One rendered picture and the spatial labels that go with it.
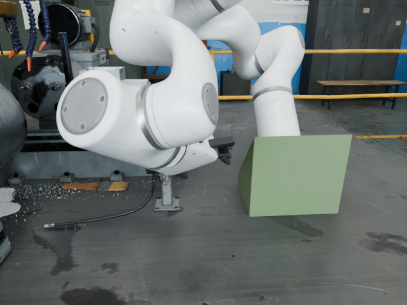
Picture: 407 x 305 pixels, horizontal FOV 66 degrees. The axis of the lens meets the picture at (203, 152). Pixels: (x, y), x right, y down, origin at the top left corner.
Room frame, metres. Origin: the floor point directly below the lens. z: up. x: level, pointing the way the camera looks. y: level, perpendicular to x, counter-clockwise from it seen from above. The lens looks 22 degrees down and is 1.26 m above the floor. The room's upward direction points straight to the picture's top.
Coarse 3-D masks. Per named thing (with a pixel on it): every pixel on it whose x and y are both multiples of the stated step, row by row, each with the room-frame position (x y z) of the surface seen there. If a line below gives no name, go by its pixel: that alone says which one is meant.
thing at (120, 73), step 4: (84, 68) 1.01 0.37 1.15; (88, 68) 1.04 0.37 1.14; (92, 68) 1.04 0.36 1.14; (96, 68) 1.06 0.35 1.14; (100, 68) 1.06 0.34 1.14; (104, 68) 1.06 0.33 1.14; (108, 68) 1.06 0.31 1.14; (112, 68) 1.06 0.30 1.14; (116, 68) 1.06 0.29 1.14; (120, 68) 1.05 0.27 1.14; (124, 68) 1.06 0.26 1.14; (80, 72) 0.96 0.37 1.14; (112, 72) 0.97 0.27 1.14; (116, 72) 0.97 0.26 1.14; (120, 72) 0.98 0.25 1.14; (124, 72) 1.05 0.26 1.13; (116, 76) 0.97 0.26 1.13; (120, 76) 0.98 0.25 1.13; (124, 76) 1.05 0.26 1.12
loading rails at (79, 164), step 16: (32, 144) 0.93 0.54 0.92; (48, 144) 0.93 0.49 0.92; (64, 144) 0.94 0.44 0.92; (16, 160) 0.93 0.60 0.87; (32, 160) 0.93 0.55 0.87; (48, 160) 0.93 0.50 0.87; (64, 160) 0.94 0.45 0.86; (80, 160) 0.94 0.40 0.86; (96, 160) 0.94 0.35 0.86; (112, 160) 0.95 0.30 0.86; (16, 176) 0.90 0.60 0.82; (32, 176) 0.93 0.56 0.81; (48, 176) 0.93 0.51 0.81; (64, 176) 0.91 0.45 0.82; (80, 176) 0.94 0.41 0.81; (96, 176) 0.94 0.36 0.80; (112, 176) 0.91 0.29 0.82; (128, 176) 0.95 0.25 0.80; (160, 176) 0.92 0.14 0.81
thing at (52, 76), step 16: (32, 64) 1.21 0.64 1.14; (48, 64) 1.21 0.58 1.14; (16, 80) 1.20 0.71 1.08; (32, 80) 1.20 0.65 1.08; (48, 80) 1.21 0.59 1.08; (64, 80) 1.21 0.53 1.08; (16, 96) 1.20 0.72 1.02; (32, 96) 1.20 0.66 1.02; (48, 96) 1.21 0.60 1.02; (32, 112) 1.20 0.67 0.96; (48, 112) 1.20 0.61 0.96
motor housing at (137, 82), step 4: (124, 80) 1.01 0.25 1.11; (128, 80) 1.01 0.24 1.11; (132, 80) 1.01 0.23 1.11; (136, 80) 1.01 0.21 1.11; (140, 80) 1.01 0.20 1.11; (144, 80) 1.01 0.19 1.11; (148, 80) 1.06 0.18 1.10; (132, 84) 0.98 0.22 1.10; (136, 84) 0.99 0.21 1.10; (140, 84) 0.99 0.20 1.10; (144, 84) 0.99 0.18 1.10; (148, 84) 1.03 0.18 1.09
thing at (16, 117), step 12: (0, 84) 0.78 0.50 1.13; (0, 96) 0.74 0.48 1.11; (12, 96) 0.78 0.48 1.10; (0, 108) 0.71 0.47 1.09; (12, 108) 0.75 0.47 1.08; (0, 120) 0.68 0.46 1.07; (12, 120) 0.73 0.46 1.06; (24, 120) 0.78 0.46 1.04; (0, 132) 0.67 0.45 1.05; (12, 132) 0.71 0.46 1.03; (24, 132) 0.77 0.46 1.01; (0, 144) 0.66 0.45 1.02; (12, 144) 0.71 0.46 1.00; (0, 156) 0.66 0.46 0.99; (12, 156) 0.74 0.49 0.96
